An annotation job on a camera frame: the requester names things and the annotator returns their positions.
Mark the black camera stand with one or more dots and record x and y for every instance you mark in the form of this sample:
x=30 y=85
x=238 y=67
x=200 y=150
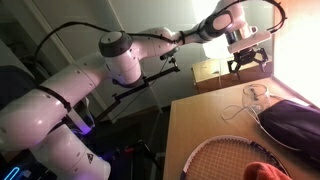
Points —
x=140 y=87

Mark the blue neon light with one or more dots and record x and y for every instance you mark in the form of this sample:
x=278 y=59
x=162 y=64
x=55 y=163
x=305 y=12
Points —
x=11 y=173

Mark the wooden side box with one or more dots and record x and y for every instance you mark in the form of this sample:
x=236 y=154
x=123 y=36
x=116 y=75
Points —
x=213 y=70

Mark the black exterior camera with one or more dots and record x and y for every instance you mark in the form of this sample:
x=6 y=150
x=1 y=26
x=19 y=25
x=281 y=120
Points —
x=168 y=55

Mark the dark zippered pouch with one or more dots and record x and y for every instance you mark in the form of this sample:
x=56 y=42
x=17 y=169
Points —
x=293 y=126

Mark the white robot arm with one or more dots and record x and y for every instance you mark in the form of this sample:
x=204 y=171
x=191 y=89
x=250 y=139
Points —
x=66 y=93

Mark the black tripod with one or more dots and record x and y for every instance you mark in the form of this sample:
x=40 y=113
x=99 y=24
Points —
x=143 y=150

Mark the tennis racket with white frame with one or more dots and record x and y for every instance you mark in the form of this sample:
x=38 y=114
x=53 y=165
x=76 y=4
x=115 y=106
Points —
x=226 y=160

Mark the clear glass jar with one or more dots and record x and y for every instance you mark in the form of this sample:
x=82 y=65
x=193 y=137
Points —
x=261 y=96

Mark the orange terry towel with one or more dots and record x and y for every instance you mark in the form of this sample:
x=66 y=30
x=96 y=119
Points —
x=263 y=171

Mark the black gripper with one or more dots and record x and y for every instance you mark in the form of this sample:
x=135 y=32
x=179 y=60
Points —
x=248 y=56

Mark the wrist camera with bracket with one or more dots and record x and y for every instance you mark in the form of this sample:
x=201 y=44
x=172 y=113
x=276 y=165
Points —
x=250 y=41

